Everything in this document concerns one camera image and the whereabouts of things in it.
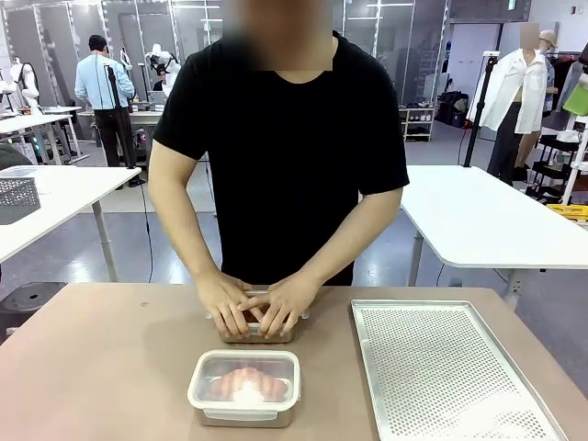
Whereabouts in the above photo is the person's right hand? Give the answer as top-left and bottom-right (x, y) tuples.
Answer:
(195, 271), (266, 341)

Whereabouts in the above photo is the black bags pile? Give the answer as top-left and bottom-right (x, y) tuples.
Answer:
(436, 90), (470, 128)

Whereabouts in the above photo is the man in blue shirt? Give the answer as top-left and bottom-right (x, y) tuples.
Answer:
(73, 34), (138, 169)

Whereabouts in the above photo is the golden brown croissant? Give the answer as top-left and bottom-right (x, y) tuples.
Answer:
(209, 366), (290, 401)

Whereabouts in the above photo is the green shopping bag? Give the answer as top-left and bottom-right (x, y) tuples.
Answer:
(562, 85), (588, 117)

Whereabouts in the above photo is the black light stand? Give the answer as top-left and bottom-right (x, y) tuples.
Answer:
(461, 51), (501, 169)

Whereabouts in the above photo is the person's right forearm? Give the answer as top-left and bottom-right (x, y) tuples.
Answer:
(148, 183), (231, 282)

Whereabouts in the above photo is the white side table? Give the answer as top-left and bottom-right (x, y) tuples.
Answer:
(0, 164), (142, 282)

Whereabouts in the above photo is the mannequin with tan cap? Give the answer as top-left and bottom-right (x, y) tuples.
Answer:
(539, 29), (562, 116)

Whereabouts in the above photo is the person in black t-shirt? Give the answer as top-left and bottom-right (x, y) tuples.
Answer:
(147, 0), (411, 288)

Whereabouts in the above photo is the white background desk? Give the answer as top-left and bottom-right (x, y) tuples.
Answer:
(0, 106), (91, 165)

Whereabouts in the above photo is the black round stool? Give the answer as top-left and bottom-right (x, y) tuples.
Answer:
(0, 280), (69, 345)

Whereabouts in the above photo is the large steel rectangular container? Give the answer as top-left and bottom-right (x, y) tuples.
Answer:
(195, 398), (296, 429)

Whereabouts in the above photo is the small clear plastic lid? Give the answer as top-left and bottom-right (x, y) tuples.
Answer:
(204, 287), (310, 331)

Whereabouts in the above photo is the white shoe rack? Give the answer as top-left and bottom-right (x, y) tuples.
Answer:
(398, 107), (436, 141)

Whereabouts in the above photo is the person's left hand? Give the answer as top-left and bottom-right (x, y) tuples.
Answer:
(237, 272), (323, 341)

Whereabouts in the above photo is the white humanoid robot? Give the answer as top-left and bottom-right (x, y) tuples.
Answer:
(144, 43), (183, 92)

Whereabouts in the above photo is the black camera tripod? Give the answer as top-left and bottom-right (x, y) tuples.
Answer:
(103, 63), (144, 188)

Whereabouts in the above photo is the large clear plastic lid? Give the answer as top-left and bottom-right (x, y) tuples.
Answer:
(186, 348), (302, 413)

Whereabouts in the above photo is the clothes rack with garments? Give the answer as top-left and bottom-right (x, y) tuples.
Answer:
(546, 51), (588, 114)

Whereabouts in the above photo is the black utility cart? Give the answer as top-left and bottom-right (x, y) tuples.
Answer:
(531, 131), (581, 204)

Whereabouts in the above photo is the grey woven basket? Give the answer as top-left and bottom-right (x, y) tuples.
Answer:
(0, 176), (41, 226)

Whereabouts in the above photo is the yellow plastic crate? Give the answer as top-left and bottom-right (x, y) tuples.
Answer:
(546, 203), (588, 227)

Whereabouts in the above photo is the small steel rectangular container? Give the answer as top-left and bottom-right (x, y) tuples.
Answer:
(219, 284), (296, 345)

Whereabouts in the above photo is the white robot with backpack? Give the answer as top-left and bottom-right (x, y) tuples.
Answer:
(7, 57), (42, 116)

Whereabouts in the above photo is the person's left forearm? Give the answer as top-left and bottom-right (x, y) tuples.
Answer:
(291, 190), (404, 289)

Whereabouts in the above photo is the perforated metal baking tray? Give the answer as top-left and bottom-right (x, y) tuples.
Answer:
(351, 299), (571, 441)

